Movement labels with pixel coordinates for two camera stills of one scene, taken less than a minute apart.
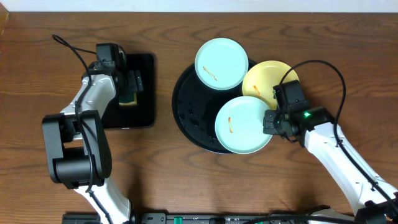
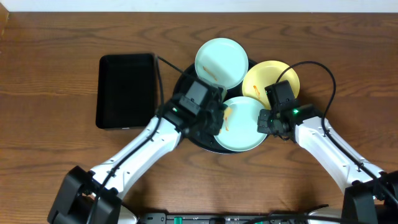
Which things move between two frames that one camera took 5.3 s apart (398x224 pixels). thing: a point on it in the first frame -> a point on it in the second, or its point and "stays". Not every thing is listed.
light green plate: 221,63 stays
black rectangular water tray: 143,114 stays
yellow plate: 262,78 stays
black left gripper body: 132,84 -> 216,116
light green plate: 239,124 stays
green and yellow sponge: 129,99 -> 227,113
